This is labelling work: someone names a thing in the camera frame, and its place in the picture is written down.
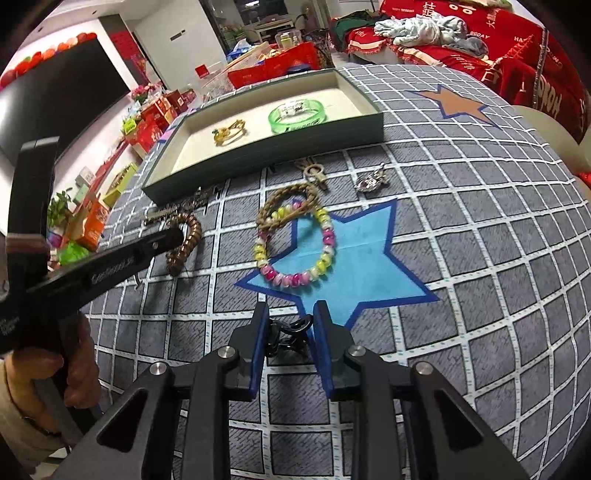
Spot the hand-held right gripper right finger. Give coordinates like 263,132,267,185
313,300,532,480

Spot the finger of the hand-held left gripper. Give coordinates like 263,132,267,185
6,136,62,278
51,226,185,305

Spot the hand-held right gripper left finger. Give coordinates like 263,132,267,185
55,302,271,480

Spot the black cord accessory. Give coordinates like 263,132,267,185
265,316,313,357

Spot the silver hair clip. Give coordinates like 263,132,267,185
143,186,208,227

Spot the brown coil bracelet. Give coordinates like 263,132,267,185
165,211,203,277

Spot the pink yellow beaded bracelet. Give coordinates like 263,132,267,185
252,199,336,289

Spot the braided brown rope keychain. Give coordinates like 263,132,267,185
256,157,331,228

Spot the yellow bead cord bracelet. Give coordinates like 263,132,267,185
213,119,247,147

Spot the silver brooch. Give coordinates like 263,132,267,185
354,166,389,195

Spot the green-edged jewelry tray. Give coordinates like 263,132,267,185
141,68,385,205

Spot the person's left forearm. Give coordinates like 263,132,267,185
0,392,63,462

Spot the person's left hand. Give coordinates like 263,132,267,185
0,314,101,418

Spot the green potted plant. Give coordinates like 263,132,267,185
46,191,77,230

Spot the orange snack bag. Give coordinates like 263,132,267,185
75,198,112,251

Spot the green snack packet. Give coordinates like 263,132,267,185
57,242,91,267

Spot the green cardboard box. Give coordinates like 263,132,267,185
103,163,140,209

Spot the black television screen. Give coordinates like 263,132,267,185
0,37,130,163

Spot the red pompom garland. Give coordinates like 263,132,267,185
0,30,100,89

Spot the stack of red gift boxes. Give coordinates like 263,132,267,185
131,88,197,154

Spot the grey checked star mat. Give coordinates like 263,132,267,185
83,65,591,480

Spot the green translucent bangle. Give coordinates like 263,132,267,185
269,99,330,135

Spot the red gift bags pile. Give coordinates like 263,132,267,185
228,41,322,89

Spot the pile of pale clothes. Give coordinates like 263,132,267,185
373,16,489,59

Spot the red covered sofa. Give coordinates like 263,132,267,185
344,0,591,145

